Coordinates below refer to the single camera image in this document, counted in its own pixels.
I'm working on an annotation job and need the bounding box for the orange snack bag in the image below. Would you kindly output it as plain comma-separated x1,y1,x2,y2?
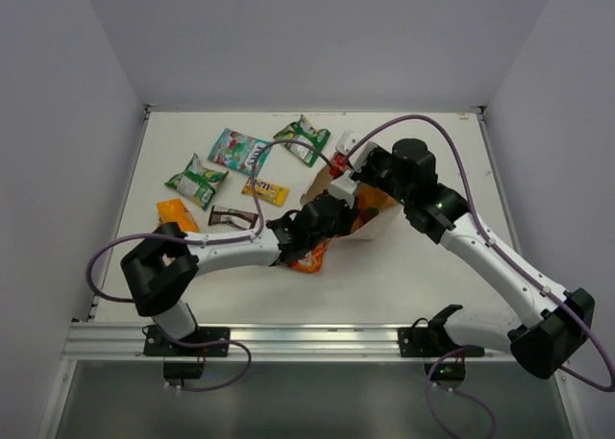
351,183,392,233
157,198,200,232

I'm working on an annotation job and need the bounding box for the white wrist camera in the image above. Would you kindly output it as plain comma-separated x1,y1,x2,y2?
333,130,378,173
327,170,359,208

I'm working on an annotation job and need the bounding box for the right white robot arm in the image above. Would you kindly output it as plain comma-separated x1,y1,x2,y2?
348,138,595,379

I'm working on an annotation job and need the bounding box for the beige paper bag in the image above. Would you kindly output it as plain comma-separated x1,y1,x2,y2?
300,165,402,241

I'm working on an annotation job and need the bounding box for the teal fox's candy bag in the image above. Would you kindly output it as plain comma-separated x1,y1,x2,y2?
208,129,272,177

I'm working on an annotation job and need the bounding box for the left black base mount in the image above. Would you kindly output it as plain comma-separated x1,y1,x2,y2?
141,325,253,393

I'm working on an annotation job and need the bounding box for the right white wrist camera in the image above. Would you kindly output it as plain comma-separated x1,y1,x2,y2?
333,130,378,173

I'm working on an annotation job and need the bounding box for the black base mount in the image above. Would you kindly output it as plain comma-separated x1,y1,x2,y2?
141,325,253,393
397,316,496,439

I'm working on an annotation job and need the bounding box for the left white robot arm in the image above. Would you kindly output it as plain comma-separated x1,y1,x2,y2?
120,190,357,355

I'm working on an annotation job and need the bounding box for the aluminium front rail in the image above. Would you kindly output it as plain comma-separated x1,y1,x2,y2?
61,323,566,363

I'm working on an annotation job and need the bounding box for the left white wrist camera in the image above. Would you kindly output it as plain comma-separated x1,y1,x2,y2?
327,170,359,208

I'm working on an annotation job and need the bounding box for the green snack pouch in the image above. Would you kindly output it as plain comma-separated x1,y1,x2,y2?
164,154,230,210
273,114,331,167

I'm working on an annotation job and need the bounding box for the brown chocolate bar wrapper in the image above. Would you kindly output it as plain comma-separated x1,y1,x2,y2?
208,206,259,231

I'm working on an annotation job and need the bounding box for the yellow m&m's packet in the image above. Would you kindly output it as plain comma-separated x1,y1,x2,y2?
241,178,290,207

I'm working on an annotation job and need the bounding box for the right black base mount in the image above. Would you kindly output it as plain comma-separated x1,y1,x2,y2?
397,316,496,439

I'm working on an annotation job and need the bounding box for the orange fox's candy bag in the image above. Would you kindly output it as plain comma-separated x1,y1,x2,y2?
288,240,330,274

